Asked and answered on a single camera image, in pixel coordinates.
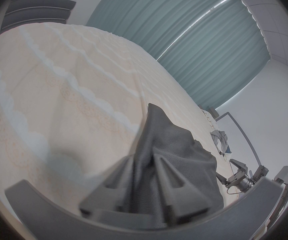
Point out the white printed pillow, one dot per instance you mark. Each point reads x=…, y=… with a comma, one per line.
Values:
x=210, y=120

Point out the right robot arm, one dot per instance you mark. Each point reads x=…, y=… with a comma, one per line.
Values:
x=287, y=174

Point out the grey bedside table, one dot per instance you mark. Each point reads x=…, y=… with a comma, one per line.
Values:
x=212, y=110

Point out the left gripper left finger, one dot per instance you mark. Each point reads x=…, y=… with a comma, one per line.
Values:
x=109, y=194

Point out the blue-green curtain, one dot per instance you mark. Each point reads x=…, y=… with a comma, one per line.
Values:
x=221, y=59
x=146, y=14

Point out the black T-shirt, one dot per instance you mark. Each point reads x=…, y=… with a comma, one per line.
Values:
x=179, y=146

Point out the black chest of drawers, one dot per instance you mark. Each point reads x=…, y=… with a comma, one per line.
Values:
x=38, y=9

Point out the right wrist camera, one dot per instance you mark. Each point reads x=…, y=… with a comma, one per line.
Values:
x=262, y=171

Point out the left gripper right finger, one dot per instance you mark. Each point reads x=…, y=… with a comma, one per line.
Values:
x=184, y=199

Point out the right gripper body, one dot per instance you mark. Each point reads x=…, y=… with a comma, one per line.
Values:
x=240, y=180

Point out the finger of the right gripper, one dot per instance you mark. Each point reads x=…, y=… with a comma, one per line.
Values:
x=222, y=179
x=239, y=164

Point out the bed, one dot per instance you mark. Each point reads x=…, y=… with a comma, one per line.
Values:
x=58, y=84

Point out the pile of clothes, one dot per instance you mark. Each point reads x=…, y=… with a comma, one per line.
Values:
x=220, y=140

